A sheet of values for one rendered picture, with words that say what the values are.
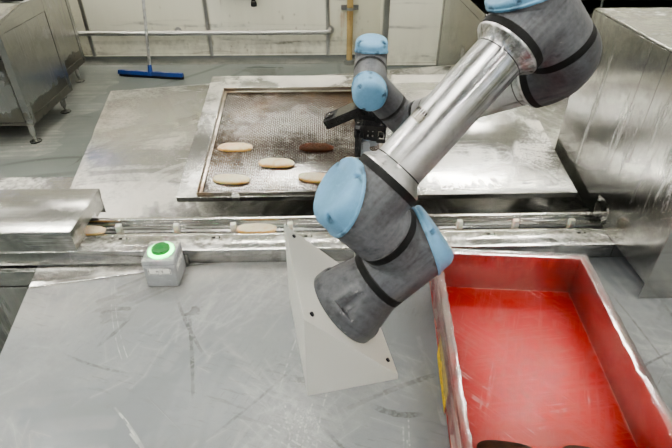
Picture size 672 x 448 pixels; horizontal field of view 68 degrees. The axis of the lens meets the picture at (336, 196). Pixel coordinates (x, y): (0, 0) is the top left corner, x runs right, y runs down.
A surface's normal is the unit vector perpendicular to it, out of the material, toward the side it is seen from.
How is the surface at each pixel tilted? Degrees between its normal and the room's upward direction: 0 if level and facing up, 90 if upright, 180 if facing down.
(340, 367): 90
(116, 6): 90
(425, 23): 90
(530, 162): 10
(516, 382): 0
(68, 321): 0
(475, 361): 0
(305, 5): 90
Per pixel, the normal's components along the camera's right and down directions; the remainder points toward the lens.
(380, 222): 0.39, 0.35
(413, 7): 0.02, 0.56
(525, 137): 0.00, -0.72
